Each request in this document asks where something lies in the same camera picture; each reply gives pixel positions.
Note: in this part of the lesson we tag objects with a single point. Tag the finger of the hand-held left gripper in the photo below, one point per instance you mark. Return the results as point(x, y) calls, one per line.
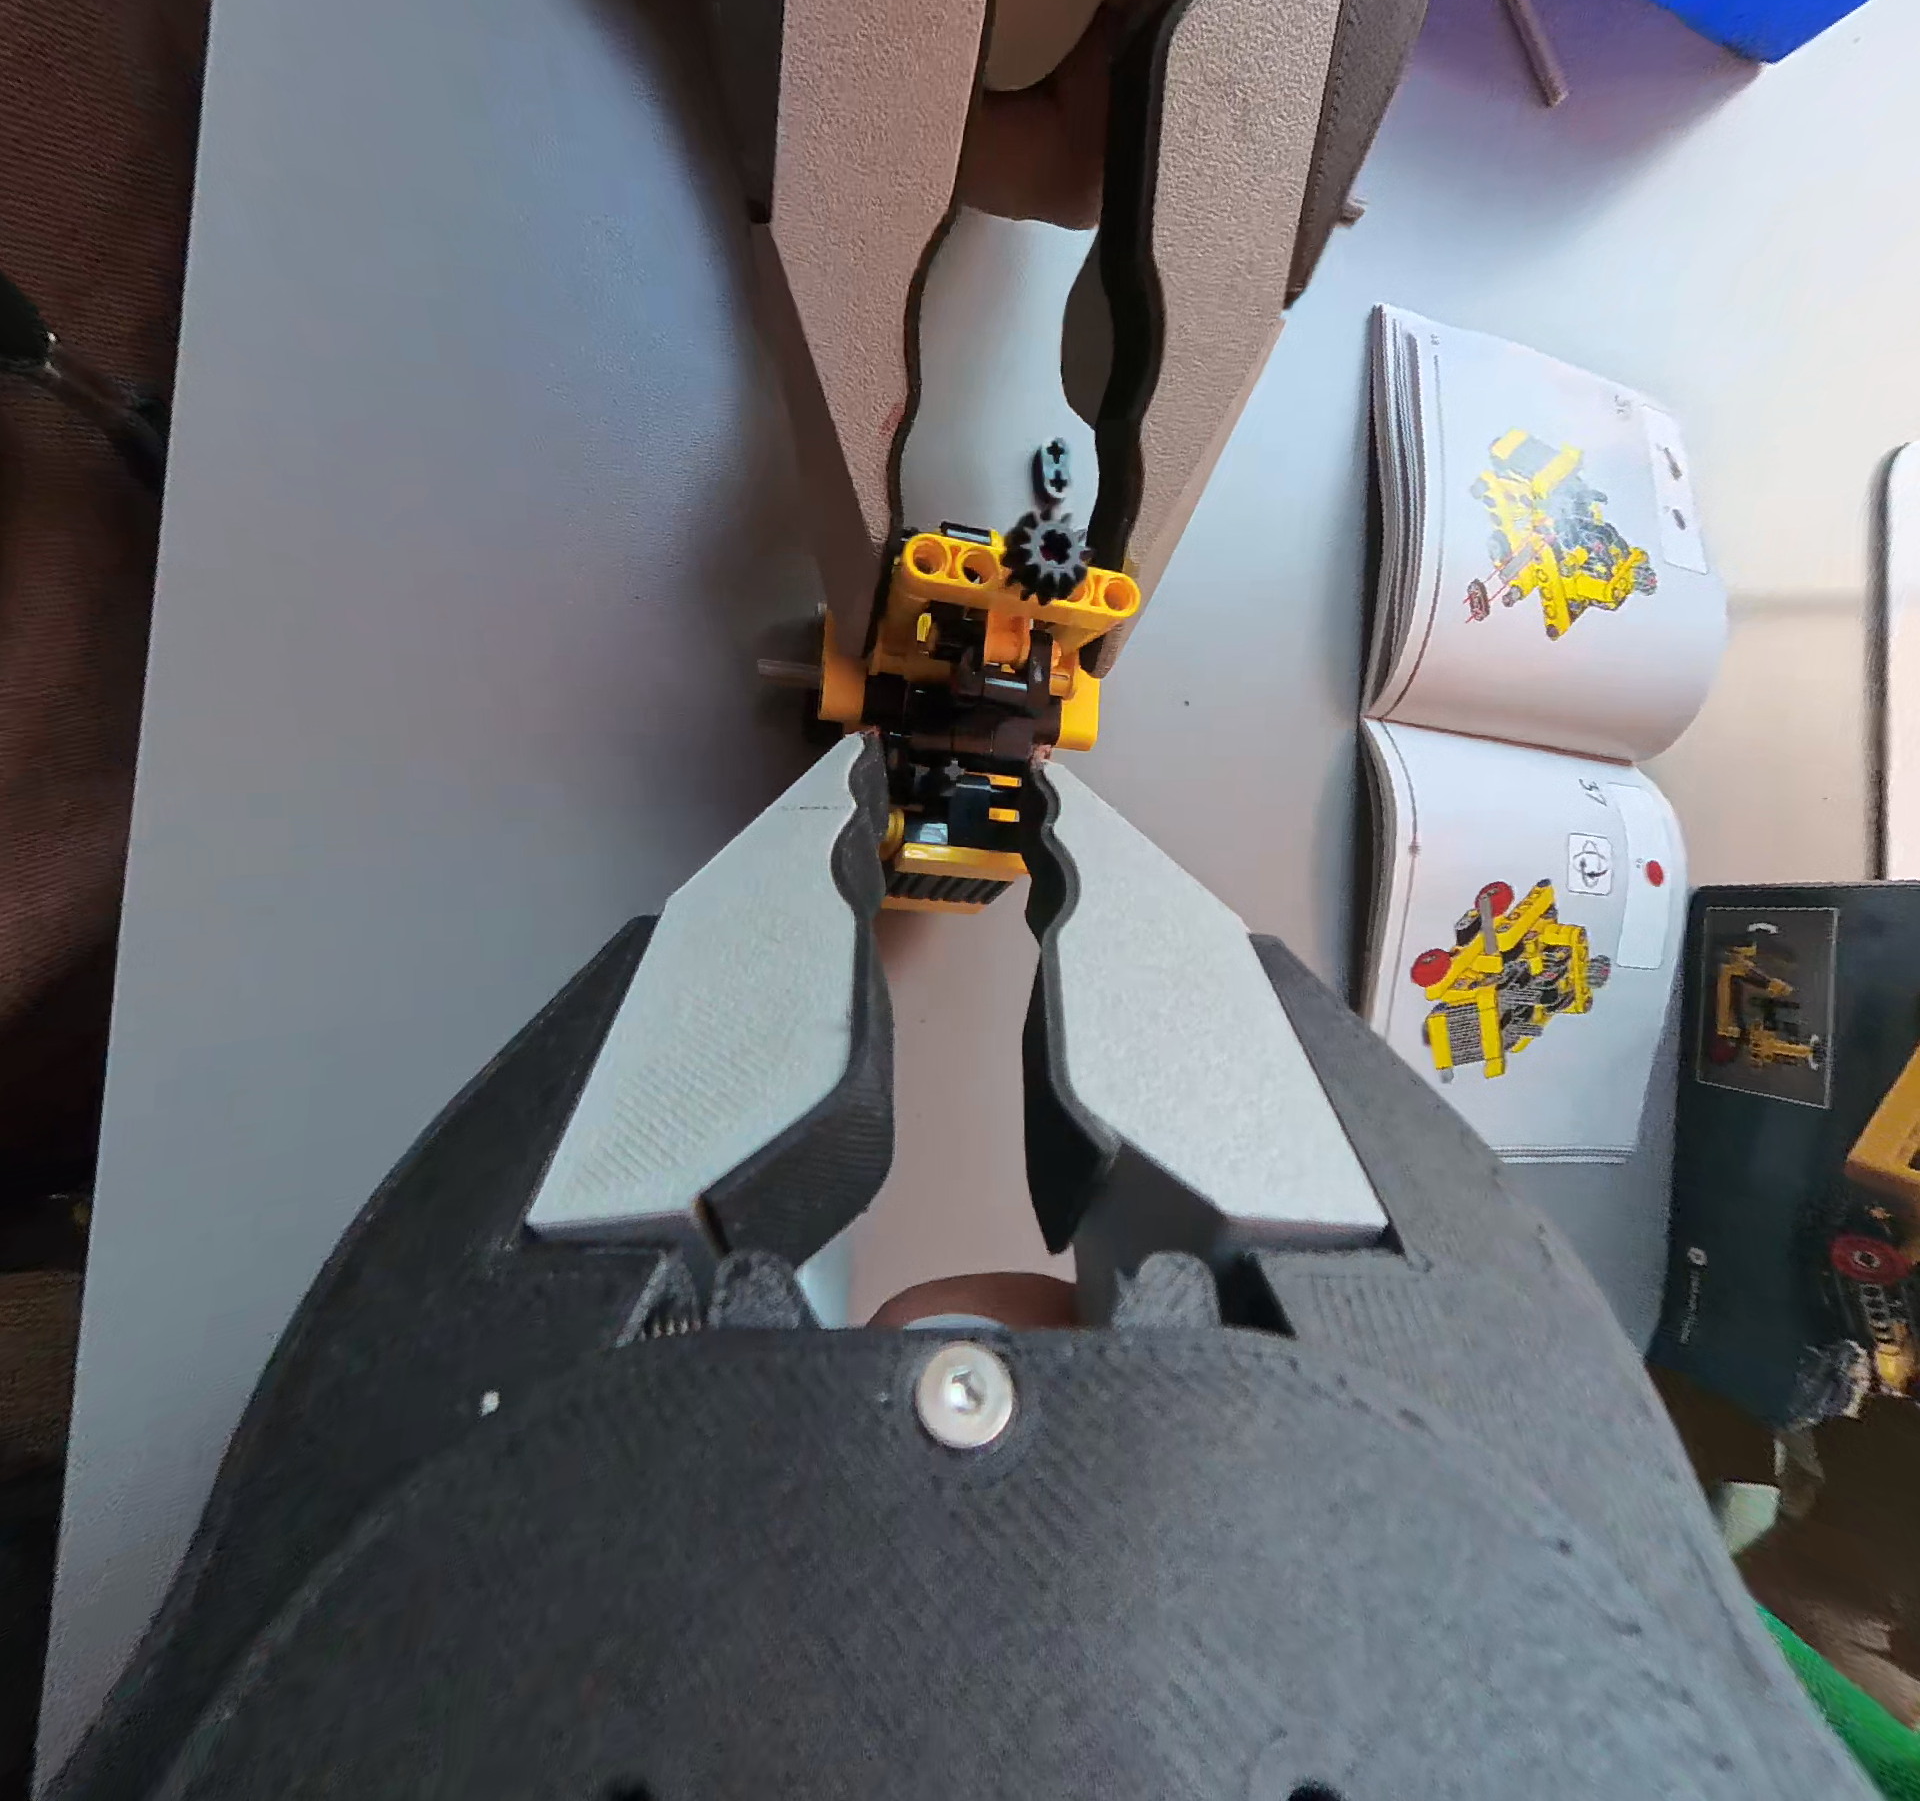
point(863, 153)
point(1247, 182)

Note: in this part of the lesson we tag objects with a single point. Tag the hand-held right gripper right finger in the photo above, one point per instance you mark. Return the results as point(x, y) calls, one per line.
point(1201, 1066)

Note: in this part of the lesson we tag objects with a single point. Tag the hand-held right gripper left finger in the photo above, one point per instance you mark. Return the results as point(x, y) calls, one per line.
point(706, 1053)

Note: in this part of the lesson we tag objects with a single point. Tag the yellow black lego model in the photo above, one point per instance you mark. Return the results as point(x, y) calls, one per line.
point(975, 662)

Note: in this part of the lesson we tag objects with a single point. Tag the small black lego connector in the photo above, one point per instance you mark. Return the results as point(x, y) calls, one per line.
point(1054, 471)

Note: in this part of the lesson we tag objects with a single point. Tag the open lego instruction booklet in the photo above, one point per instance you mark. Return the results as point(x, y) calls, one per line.
point(1500, 812)

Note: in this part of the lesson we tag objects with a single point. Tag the dark lego box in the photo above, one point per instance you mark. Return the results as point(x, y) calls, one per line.
point(1755, 1204)

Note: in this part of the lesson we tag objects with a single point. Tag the person's left hand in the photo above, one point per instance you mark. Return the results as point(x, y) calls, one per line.
point(1036, 167)

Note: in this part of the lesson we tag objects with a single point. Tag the person's right hand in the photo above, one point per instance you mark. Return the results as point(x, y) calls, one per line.
point(975, 1299)

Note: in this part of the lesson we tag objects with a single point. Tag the brown fabric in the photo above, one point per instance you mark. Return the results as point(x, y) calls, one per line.
point(76, 781)

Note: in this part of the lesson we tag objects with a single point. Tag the green object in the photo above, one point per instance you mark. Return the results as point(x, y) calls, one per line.
point(1861, 1728)

